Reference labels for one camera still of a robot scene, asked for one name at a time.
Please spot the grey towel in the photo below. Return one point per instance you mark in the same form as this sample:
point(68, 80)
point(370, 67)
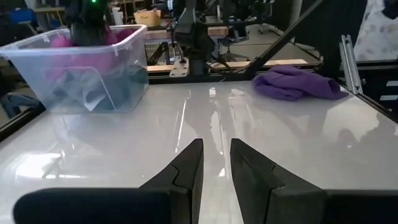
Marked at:
point(77, 93)

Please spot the clear plastic storage bin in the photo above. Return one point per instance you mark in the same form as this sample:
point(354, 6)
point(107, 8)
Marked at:
point(37, 71)

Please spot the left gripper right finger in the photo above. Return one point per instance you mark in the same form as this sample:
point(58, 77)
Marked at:
point(258, 183)

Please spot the black curtain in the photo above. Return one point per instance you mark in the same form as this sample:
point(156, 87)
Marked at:
point(332, 31)

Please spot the purple towel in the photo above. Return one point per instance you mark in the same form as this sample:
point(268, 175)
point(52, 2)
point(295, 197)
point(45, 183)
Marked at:
point(295, 84)

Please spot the dark green towel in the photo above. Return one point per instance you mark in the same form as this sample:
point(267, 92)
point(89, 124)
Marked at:
point(127, 87)

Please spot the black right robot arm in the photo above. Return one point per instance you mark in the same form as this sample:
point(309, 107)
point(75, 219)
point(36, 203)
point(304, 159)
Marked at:
point(194, 40)

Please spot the tan cardboard box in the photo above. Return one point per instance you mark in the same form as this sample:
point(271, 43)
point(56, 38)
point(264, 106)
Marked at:
point(147, 18)

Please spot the silver aluminium extrusion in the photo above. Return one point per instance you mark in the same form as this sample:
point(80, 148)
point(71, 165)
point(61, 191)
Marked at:
point(349, 62)

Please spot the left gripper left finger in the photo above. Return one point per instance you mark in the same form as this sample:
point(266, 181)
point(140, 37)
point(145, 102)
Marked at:
point(191, 177)

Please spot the black aluminium table frame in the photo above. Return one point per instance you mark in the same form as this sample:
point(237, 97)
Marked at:
point(15, 125)

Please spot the blue chair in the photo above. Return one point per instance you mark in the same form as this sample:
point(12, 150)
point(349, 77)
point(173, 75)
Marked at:
point(21, 17)

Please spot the white bottle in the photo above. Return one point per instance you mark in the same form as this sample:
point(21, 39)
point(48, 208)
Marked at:
point(117, 17)

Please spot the white patterned curtain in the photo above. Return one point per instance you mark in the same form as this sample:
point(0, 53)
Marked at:
point(376, 31)

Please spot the magenta towel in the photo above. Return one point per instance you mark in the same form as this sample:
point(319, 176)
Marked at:
point(90, 60)

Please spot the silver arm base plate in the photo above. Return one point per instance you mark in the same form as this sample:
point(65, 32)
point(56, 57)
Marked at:
point(179, 69)

